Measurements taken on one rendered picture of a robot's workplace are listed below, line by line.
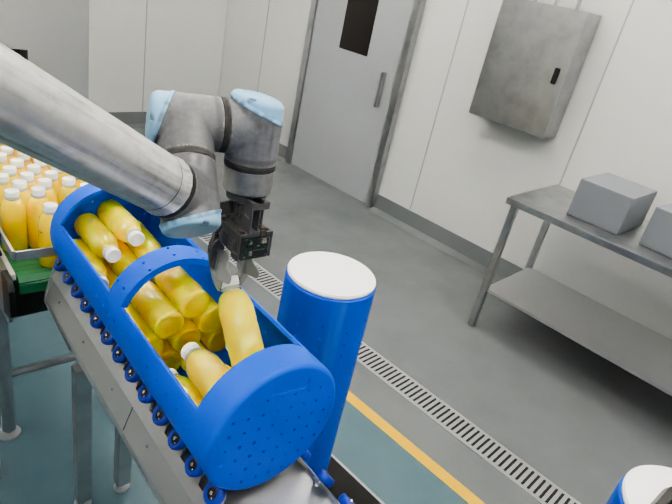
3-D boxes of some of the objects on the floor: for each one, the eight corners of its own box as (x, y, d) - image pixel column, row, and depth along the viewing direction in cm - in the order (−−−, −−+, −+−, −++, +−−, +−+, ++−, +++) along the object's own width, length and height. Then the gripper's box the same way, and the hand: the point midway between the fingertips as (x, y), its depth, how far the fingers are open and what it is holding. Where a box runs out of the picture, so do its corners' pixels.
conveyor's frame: (21, 502, 194) (4, 284, 155) (-61, 276, 298) (-84, 111, 258) (153, 449, 225) (166, 257, 185) (37, 262, 328) (30, 112, 289)
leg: (116, 496, 203) (121, 362, 176) (111, 484, 207) (114, 351, 180) (132, 489, 207) (138, 357, 180) (126, 478, 211) (131, 347, 183)
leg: (76, 513, 194) (74, 375, 167) (71, 501, 198) (68, 363, 171) (93, 506, 198) (94, 369, 171) (88, 494, 202) (88, 358, 174)
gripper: (233, 204, 92) (219, 311, 101) (288, 198, 99) (271, 298, 108) (208, 185, 97) (197, 288, 106) (262, 180, 104) (248, 277, 114)
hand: (228, 280), depth 108 cm, fingers closed on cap, 4 cm apart
